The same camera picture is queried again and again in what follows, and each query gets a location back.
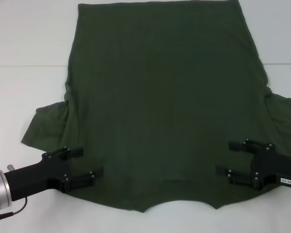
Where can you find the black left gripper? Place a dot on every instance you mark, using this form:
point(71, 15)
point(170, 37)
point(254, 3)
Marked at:
point(38, 173)

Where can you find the silver left connector plug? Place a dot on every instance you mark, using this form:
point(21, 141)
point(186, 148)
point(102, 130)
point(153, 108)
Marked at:
point(11, 168)

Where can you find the dark green t-shirt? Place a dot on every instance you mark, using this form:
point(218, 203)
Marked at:
point(160, 97)

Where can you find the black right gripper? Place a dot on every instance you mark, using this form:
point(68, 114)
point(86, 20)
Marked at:
point(269, 165)

